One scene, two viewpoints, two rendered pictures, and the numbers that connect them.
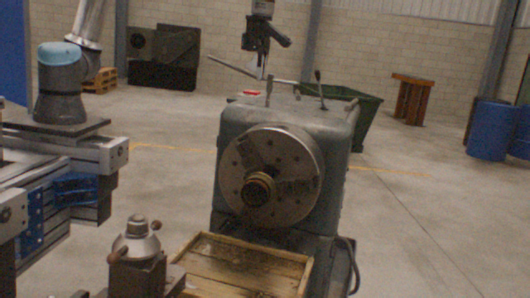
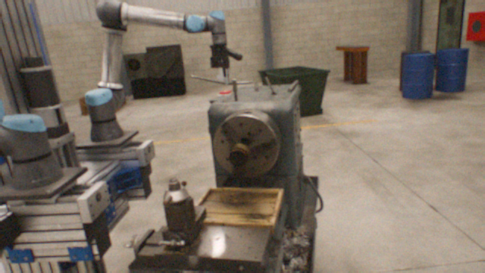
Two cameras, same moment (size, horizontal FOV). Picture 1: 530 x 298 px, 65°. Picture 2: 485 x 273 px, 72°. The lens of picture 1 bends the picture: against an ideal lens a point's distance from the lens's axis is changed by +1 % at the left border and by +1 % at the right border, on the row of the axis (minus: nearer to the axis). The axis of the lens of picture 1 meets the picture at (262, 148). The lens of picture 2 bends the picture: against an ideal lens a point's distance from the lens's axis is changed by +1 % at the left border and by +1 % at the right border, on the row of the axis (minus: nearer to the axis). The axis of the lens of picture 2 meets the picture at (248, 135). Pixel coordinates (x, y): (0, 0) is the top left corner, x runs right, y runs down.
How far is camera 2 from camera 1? 34 cm
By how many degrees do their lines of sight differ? 1
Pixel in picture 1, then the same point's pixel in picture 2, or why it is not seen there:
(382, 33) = (321, 17)
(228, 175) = (220, 149)
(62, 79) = (104, 112)
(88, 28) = (111, 76)
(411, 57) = (348, 30)
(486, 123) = (412, 71)
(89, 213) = (139, 192)
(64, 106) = (108, 128)
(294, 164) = (259, 134)
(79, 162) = (126, 161)
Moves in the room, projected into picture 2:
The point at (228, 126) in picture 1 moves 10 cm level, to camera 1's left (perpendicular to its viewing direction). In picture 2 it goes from (214, 118) to (194, 120)
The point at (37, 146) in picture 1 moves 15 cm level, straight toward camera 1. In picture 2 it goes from (98, 157) to (102, 166)
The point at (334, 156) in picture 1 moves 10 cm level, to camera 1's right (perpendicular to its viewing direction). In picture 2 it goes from (284, 123) to (305, 122)
